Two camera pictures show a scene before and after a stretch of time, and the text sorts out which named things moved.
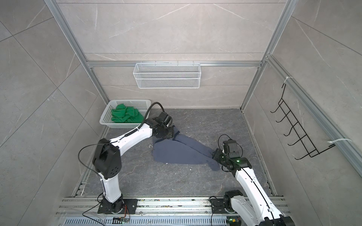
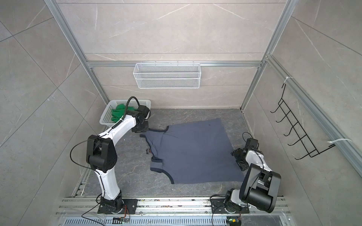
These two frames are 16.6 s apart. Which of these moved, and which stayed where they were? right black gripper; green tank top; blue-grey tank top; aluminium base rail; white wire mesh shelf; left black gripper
Moved: blue-grey tank top; right black gripper; left black gripper
Stayed: white wire mesh shelf; aluminium base rail; green tank top
